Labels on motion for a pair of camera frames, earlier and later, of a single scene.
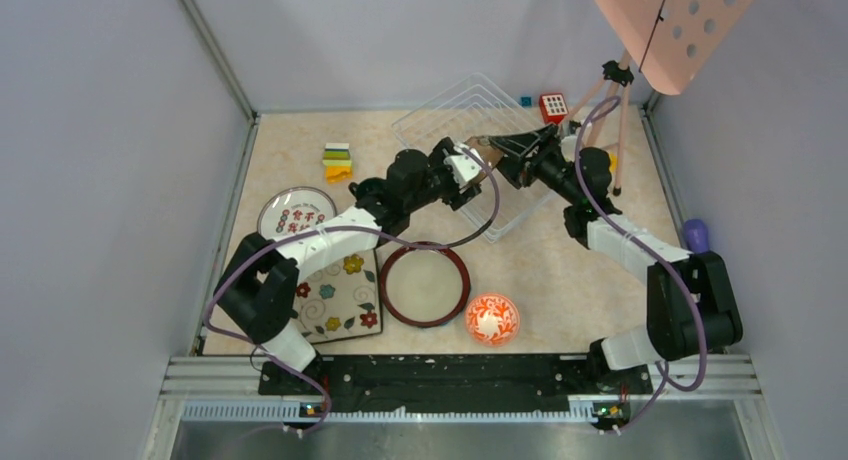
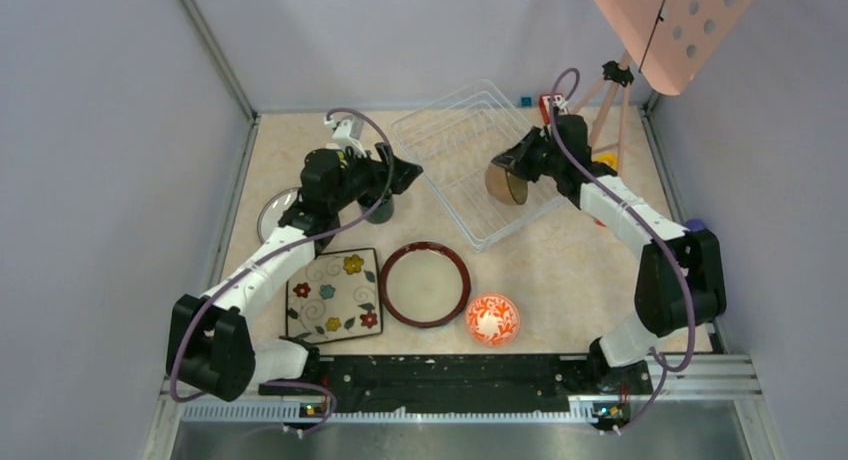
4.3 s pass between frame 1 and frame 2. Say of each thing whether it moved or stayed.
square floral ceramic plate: stayed
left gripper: moved
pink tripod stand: stayed
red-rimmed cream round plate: stayed
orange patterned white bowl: stayed
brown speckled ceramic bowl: moved
